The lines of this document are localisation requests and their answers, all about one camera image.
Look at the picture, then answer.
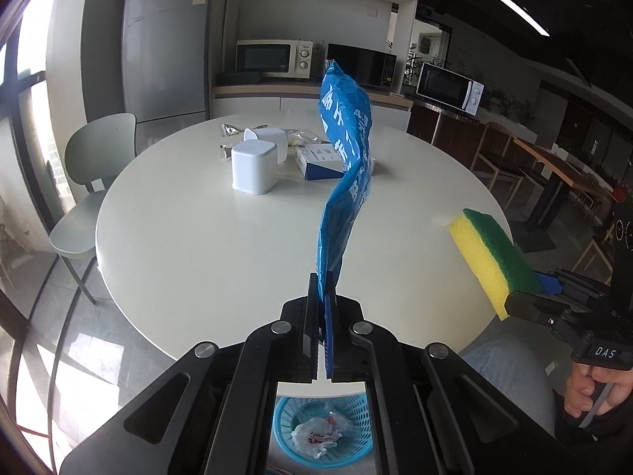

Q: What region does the white microwave oven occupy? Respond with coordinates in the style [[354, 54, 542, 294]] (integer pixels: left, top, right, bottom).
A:
[[235, 40, 313, 80]]

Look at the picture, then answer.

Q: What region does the yellow snack wrapper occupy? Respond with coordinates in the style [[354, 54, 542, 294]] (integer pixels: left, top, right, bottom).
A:
[[285, 129, 325, 148]]

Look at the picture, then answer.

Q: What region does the wooden side table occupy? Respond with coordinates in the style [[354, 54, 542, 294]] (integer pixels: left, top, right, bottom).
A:
[[471, 120, 625, 253]]

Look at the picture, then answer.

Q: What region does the blue plastic trash basket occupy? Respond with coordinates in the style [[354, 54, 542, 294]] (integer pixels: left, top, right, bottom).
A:
[[271, 393, 373, 469]]

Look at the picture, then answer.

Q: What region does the black microwave oven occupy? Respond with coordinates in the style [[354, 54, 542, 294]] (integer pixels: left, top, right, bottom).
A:
[[326, 43, 397, 91]]

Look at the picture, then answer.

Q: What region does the pale green chair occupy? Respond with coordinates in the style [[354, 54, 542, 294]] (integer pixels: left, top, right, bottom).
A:
[[49, 113, 136, 302]]

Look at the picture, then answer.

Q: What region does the blue plastic snack wrapper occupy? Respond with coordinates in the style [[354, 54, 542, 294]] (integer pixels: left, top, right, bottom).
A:
[[314, 58, 373, 302]]

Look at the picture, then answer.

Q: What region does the kitchen counter cabinet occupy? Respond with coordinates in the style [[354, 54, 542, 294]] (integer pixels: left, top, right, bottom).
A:
[[210, 83, 413, 132]]

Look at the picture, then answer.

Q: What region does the right hand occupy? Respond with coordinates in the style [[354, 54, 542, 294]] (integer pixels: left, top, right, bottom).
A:
[[564, 363, 633, 418]]

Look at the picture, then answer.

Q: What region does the white square container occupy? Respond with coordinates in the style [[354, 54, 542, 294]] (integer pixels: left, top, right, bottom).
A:
[[231, 139, 278, 195]]

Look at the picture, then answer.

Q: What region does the green yellow sponge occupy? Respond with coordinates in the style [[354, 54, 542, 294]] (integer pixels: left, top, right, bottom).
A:
[[449, 208, 542, 321]]

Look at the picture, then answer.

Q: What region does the crumpled white trash paper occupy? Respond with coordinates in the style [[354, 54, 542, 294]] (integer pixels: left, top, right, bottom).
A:
[[291, 410, 355, 459]]

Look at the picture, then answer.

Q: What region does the silver refrigerator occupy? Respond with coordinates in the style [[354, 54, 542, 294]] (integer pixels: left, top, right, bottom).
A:
[[121, 0, 208, 153]]

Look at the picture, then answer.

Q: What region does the white black microwave right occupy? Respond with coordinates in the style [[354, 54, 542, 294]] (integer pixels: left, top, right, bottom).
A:
[[416, 62, 485, 116]]

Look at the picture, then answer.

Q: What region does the white round table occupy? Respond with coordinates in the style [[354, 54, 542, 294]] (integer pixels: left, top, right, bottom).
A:
[[95, 119, 505, 357]]

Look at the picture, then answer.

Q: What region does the white blue cardboard box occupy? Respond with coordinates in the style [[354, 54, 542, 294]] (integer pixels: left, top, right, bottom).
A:
[[294, 144, 348, 181]]

